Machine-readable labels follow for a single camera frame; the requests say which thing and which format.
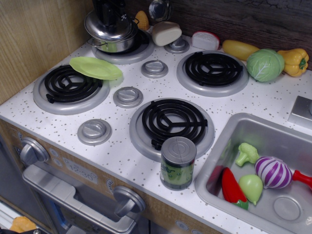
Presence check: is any front centre black burner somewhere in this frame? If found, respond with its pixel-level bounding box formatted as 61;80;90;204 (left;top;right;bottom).
129;98;215;162

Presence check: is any toy corn cob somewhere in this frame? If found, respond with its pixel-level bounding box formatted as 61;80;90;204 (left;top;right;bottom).
135;10;150;31

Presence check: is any beige toy bread loaf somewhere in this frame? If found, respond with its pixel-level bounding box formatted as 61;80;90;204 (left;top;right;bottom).
152;21;182;46

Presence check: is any steel pot with handles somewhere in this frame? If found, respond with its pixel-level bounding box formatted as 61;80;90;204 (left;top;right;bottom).
87;32;138;53

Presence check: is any grey stove knob centre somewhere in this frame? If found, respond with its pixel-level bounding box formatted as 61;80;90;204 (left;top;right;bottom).
141;60;169;78

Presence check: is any red toy chili pepper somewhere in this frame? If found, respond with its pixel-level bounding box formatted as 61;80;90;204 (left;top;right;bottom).
221;167;249;210

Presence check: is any red white cheese wedge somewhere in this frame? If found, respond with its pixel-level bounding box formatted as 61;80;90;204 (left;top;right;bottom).
192;31;219;51

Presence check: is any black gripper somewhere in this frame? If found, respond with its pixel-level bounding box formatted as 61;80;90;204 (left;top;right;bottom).
92;0;127;26

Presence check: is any grey stove knob front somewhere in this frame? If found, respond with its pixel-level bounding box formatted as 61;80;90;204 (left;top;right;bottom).
78;119;112;146

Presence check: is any left oven dial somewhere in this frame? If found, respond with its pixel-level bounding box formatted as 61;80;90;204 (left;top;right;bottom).
20;137;50;166

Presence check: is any light green plastic plate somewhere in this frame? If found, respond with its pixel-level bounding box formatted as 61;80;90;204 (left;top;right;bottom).
69;57;123;80

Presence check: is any front left black burner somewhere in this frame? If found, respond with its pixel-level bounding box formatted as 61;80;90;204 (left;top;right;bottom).
33;65;110;115

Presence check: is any green labelled toy can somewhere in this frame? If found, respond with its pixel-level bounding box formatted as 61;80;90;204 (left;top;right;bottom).
160;136;197;190

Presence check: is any yellow toy bell pepper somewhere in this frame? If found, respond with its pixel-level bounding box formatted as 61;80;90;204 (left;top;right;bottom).
277;48;309;77

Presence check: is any yellow toy squash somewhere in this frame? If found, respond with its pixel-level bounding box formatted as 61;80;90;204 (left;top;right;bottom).
222;39;260;61

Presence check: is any grey oven door handle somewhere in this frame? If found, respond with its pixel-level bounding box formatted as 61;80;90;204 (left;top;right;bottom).
22;165;137;234

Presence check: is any light green toy pear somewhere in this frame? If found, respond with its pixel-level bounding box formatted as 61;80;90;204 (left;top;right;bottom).
238;175;263;206

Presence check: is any grey stove knob middle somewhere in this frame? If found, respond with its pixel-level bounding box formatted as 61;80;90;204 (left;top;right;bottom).
113;87;143;109

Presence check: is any grey faucet base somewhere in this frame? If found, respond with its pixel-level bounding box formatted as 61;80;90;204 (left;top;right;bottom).
288;96;312;129

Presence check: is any hanging steel ladle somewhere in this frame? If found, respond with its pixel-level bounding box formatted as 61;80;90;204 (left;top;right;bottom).
149;0;173;22

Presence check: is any right oven dial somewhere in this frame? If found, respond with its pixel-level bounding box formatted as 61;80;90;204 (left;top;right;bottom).
113;186;146;218

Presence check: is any steel sink basin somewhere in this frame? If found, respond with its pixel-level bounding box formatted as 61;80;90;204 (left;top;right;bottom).
195;113;312;234

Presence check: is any purple toy onion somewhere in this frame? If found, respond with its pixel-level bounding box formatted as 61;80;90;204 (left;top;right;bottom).
254;156;293;189

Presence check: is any oven dial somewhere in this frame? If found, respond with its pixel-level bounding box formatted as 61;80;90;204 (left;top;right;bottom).
20;137;50;166
113;186;146;218

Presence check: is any orange toy on floor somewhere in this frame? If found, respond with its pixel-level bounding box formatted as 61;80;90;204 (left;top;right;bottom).
9;216;37;233

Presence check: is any red toy handle piece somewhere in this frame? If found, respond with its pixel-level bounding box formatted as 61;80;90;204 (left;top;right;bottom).
292;170;312;190

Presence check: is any steel pot lid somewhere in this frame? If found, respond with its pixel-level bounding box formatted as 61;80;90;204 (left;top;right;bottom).
84;11;138;41

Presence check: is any green toy cabbage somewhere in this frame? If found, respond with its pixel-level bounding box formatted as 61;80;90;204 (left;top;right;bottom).
247;49;285;82

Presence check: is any grey stove knob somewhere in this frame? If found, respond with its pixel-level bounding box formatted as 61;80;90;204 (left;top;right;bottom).
141;60;169;78
78;119;112;146
164;36;190;54
113;87;143;109

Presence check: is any grey stove knob back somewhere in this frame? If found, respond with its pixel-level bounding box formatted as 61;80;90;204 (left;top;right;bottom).
164;36;190;54

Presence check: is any green toy broccoli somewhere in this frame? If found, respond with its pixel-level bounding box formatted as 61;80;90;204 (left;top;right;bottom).
235;142;259;167

